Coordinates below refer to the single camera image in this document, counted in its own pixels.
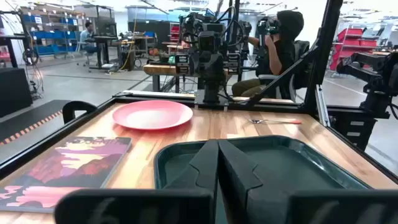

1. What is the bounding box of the metal fork with orange handle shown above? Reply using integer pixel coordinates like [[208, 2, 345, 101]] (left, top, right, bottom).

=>
[[248, 118, 302, 125]]

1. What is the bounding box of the red storage shelf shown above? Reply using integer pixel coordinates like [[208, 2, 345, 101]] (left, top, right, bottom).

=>
[[328, 27, 379, 71]]

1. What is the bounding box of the black office chair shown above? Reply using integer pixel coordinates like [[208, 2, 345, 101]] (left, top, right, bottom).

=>
[[257, 40, 312, 101]]

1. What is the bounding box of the black box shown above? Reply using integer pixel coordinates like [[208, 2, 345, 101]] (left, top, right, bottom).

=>
[[0, 67, 34, 118]]

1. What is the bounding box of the book with colourful cover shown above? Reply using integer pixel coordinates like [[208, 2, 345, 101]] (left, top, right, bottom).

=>
[[0, 136, 133, 214]]

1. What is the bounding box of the dark green plastic tray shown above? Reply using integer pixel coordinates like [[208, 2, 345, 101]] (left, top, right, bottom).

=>
[[154, 135, 373, 190]]

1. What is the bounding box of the black table clamp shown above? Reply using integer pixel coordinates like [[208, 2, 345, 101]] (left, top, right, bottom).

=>
[[62, 100, 98, 124]]

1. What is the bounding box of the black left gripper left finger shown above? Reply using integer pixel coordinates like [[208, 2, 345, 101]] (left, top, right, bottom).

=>
[[54, 139, 220, 224]]

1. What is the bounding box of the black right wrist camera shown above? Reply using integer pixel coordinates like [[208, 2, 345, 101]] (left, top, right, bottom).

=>
[[198, 30, 219, 52]]

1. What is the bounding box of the person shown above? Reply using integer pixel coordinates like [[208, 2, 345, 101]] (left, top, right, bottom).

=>
[[79, 21, 99, 54], [231, 10, 305, 99]]

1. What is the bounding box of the wooden workbench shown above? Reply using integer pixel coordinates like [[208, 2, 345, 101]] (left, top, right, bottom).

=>
[[142, 63, 200, 93]]

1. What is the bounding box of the black mat with hazard stripes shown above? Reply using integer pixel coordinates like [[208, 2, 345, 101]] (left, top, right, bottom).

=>
[[0, 99, 73, 146]]

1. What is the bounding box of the black metal table frame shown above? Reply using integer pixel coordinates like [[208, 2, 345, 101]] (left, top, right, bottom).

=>
[[0, 0, 398, 184]]

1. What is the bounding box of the pink round plate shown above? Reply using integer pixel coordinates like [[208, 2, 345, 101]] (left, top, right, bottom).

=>
[[111, 100, 194, 131]]

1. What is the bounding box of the black desk with monitor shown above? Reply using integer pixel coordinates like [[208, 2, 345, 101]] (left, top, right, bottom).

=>
[[85, 15, 121, 74]]

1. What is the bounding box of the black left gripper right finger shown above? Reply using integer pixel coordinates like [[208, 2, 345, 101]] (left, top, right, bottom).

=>
[[218, 139, 398, 224]]

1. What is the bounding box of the shelf with blue bins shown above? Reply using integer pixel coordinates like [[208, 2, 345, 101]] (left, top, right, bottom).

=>
[[20, 2, 85, 60]]

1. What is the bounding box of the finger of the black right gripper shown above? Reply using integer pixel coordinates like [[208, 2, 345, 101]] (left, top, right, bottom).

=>
[[212, 57, 225, 83], [200, 57, 213, 83]]

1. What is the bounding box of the aluminium profile post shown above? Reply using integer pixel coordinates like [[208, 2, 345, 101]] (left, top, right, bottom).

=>
[[315, 85, 331, 128]]

